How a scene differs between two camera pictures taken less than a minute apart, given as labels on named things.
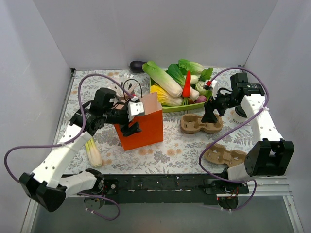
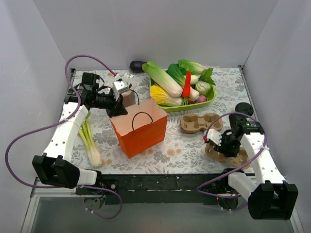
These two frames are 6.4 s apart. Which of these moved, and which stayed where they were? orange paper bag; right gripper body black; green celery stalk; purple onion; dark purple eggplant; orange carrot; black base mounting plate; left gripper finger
Moved: right gripper body black; orange paper bag; left gripper finger
Stayed: orange carrot; dark purple eggplant; green celery stalk; purple onion; black base mounting plate
